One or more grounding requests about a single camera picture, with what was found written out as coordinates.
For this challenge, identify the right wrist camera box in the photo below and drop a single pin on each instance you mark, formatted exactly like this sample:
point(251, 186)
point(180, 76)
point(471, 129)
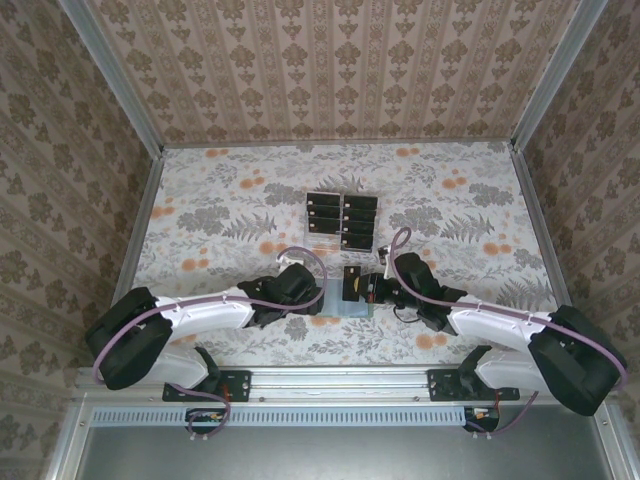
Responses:
point(385, 256)

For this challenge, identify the black VIP credit card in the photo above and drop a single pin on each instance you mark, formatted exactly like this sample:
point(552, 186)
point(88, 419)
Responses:
point(361, 201)
point(359, 226)
point(360, 214)
point(324, 199)
point(348, 292)
point(324, 211)
point(358, 241)
point(324, 226)

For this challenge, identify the clear acrylic card stand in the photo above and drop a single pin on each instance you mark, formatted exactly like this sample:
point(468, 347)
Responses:
point(322, 242)

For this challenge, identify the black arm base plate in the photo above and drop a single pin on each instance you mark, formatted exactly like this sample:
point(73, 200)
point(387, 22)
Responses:
point(240, 385)
point(442, 385)

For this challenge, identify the grey metal sheet panel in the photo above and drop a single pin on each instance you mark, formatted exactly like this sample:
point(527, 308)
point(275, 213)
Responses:
point(340, 455)

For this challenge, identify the green card holder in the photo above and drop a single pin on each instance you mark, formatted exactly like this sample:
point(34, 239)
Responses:
point(334, 300)

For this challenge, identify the aluminium table side rail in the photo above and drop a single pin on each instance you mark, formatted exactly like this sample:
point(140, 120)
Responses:
point(541, 220)
point(140, 220)

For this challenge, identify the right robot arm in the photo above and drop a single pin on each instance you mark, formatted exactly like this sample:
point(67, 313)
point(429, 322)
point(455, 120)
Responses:
point(500, 325)

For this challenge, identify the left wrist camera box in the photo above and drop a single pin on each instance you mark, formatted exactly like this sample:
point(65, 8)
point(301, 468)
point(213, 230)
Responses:
point(284, 259)

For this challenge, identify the aluminium frame post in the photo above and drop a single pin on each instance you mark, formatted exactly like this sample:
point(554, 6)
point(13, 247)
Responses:
point(556, 75)
point(116, 80)

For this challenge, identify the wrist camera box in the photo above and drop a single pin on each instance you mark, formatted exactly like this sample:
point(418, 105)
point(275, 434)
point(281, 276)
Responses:
point(385, 256)
point(284, 259)

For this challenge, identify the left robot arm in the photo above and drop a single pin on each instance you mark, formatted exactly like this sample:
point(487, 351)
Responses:
point(210, 312)

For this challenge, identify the aluminium mounting rail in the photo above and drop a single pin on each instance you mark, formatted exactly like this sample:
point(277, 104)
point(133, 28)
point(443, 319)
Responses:
point(340, 382)

